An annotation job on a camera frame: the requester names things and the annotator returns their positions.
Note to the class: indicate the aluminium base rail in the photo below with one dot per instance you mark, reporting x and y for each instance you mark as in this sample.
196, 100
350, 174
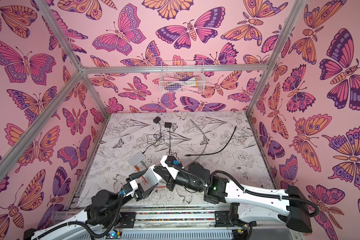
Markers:
206, 217

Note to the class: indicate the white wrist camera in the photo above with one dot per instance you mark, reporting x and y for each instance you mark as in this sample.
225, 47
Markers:
172, 165
129, 188

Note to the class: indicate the grey slotted cable duct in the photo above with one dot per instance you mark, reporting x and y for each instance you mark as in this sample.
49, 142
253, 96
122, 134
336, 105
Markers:
172, 235

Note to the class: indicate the wire basket on wall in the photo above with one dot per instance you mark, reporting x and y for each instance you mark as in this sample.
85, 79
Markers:
183, 76

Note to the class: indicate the black power adapter left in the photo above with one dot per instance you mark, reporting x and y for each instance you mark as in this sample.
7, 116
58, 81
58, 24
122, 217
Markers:
157, 120

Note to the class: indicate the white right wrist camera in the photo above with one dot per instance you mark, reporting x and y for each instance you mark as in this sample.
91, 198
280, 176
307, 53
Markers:
172, 165

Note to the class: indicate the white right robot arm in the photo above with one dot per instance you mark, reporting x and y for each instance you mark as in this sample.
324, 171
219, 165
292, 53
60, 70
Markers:
248, 204

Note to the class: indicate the white network switch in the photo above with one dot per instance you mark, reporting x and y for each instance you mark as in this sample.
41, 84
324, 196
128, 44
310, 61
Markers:
135, 159
152, 177

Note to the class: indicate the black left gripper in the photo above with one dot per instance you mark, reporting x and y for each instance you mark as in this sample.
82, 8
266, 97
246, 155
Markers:
131, 178

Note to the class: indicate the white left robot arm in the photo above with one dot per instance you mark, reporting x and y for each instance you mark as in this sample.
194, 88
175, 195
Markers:
100, 217

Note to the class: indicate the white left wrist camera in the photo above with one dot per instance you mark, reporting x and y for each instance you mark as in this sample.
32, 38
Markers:
129, 188

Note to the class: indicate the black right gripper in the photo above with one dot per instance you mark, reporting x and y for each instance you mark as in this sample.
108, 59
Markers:
168, 177

